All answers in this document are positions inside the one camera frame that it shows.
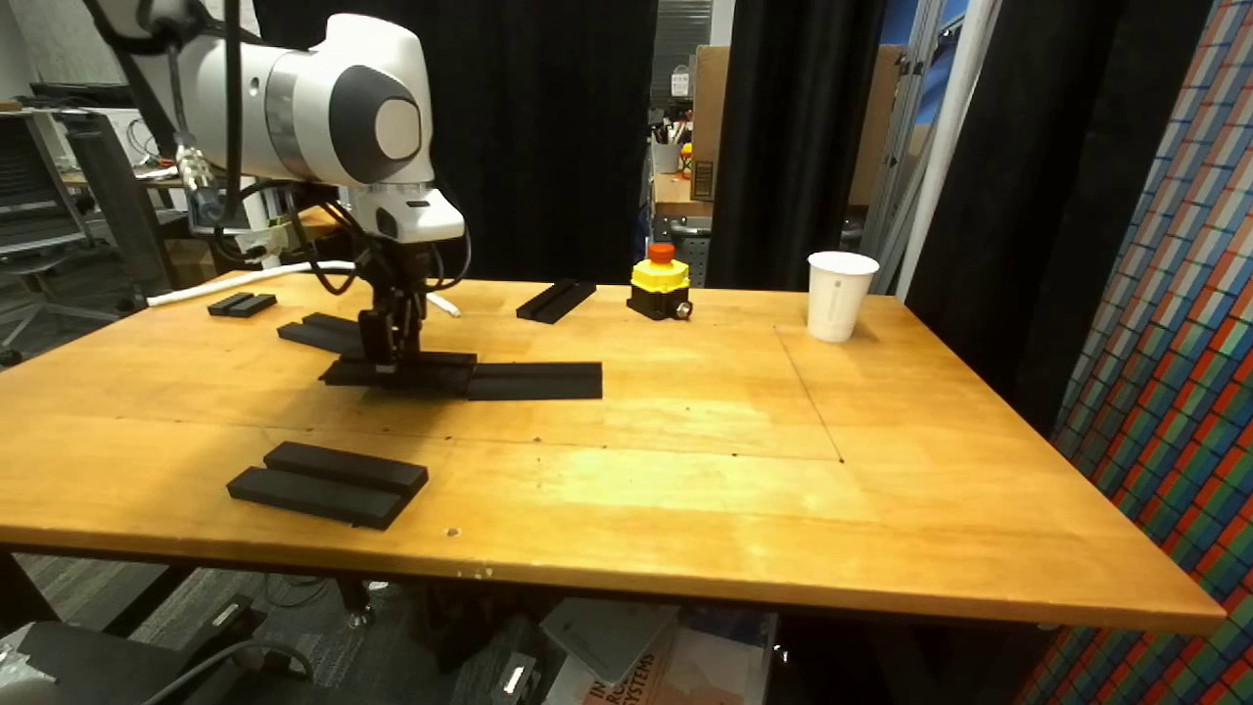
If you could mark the large black double track piece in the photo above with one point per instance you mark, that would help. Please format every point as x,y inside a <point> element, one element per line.
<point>329,484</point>

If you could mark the black curtain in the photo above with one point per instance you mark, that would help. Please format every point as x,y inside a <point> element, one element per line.
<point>542,144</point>

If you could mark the small black track piece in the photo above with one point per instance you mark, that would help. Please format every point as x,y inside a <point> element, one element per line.
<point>240,302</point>

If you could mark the yellow red emergency stop button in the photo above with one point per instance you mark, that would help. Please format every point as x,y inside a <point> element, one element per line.
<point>661,285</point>

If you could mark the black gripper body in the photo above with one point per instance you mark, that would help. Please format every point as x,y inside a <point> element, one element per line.
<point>401,267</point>

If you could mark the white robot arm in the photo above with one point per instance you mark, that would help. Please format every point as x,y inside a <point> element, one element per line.
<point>354,113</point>

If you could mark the black long track piece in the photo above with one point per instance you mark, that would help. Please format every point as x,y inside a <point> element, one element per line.
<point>321,331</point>

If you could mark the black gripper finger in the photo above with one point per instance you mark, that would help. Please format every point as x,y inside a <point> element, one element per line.
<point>407,325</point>
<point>372,334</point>

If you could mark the white paper cup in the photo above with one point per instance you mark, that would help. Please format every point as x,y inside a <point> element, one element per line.
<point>835,292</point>

